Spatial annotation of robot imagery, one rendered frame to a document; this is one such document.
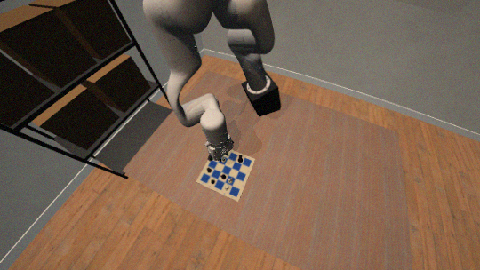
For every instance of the blue and cream chessboard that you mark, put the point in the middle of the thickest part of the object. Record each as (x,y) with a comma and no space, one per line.
(239,172)

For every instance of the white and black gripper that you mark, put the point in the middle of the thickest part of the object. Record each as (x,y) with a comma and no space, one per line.
(217,153)

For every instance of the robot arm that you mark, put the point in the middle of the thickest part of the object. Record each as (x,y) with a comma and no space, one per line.
(172,22)

